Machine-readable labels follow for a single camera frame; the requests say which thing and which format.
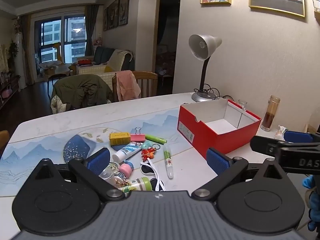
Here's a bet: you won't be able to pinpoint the red cardboard shoebox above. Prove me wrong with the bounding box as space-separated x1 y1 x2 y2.
177 98 262 161

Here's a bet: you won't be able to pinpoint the dark wooden cabinet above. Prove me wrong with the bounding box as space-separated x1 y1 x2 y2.
0 77 21 109

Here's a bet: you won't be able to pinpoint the wall wire shelf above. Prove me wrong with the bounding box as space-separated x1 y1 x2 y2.
312 0 320 26

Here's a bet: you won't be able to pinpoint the silver desk lamp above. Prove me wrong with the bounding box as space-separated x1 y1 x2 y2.
188 33 223 103

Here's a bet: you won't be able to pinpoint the red dragon keychain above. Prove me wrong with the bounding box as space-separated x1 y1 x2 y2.
140 148 158 162

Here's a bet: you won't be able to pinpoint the green house plant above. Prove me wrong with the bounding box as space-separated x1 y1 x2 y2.
8 41 19 63

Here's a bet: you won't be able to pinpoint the wooden dining chair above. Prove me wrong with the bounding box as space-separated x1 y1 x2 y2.
0 130 11 153
112 71 159 103

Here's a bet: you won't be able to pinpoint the small yellow box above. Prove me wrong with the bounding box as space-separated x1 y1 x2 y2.
109 131 132 146

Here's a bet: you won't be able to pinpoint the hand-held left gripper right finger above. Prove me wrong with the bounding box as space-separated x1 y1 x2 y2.
190 147 288 202

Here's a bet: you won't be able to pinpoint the clear plastic jar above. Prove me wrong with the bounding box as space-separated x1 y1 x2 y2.
98 162 120 186

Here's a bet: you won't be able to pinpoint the pink cloth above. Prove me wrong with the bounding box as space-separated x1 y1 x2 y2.
115 70 141 101

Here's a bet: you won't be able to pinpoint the glass bottle with brown liquid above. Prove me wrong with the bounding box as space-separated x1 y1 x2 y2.
260 95 281 132

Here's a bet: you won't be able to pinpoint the white blue toothpaste tube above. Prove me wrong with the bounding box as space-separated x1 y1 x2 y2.
112 142 144 163

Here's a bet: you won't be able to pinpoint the beige throw blanket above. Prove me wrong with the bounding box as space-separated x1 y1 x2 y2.
107 49 132 72

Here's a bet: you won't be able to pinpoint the brown curtain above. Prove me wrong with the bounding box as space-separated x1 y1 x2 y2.
85 4 99 57
20 15 36 86

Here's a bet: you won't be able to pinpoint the white floor air conditioner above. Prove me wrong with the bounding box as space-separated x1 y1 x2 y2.
13 32 27 89

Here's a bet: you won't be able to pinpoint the pink blue toy figure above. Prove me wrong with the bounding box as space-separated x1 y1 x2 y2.
117 161 134 180

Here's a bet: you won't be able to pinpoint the white sunglasses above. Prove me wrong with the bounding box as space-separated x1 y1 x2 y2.
140 158 166 192

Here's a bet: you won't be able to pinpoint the olive green jacket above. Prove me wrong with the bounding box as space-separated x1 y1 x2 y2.
51 74 114 114

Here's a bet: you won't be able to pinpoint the pink binder clip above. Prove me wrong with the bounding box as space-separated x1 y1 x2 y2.
130 127 146 142

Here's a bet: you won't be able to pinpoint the black lamp cable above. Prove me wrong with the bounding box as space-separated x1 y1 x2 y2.
194 84 234 101

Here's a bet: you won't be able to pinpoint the small pink bag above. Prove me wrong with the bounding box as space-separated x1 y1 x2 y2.
1 85 13 98

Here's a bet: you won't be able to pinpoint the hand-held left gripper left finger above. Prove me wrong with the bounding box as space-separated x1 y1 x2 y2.
34 147 126 202

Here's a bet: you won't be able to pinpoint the yellow giraffe toy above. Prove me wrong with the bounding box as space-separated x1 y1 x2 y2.
53 42 63 62

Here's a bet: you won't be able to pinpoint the cluttered low table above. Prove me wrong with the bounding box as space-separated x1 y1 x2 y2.
38 61 73 77

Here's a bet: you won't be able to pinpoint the crumpled white blue packet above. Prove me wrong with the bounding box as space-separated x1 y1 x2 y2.
275 125 287 138

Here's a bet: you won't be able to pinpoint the dark green sofa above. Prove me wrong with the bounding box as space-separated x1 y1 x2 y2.
72 46 136 90

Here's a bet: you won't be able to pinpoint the large window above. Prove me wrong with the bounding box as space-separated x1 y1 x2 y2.
34 16 88 64

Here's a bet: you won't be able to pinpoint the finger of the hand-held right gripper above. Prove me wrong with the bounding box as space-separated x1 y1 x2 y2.
283 130 320 143
250 135 284 159

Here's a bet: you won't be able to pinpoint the green highlighter pen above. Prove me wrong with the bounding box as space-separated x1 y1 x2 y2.
145 134 168 145

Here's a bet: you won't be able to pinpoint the person's right hand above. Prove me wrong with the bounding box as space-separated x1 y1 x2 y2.
302 174 320 232

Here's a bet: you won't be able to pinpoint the white bottle with green lid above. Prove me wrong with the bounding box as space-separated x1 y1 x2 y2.
117 176 153 193

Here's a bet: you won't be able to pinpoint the white green glue pen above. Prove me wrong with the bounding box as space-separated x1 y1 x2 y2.
163 145 174 180

